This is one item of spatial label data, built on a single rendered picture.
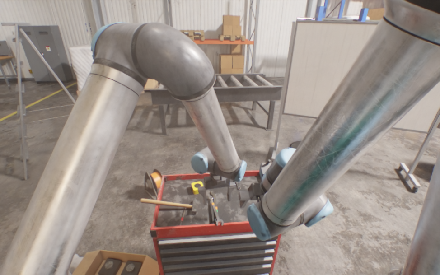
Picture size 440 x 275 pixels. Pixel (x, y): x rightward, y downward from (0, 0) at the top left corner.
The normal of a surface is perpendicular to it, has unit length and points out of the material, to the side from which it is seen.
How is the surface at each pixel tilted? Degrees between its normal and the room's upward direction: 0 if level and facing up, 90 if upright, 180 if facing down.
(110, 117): 75
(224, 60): 90
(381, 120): 108
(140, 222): 0
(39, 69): 90
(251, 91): 90
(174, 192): 0
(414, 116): 90
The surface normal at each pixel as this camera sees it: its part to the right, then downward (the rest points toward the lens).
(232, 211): 0.01, -0.88
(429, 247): -1.00, 0.07
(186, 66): 0.41, 0.25
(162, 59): -0.01, 0.42
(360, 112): -0.72, 0.42
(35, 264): 0.42, -0.03
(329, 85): -0.33, 0.44
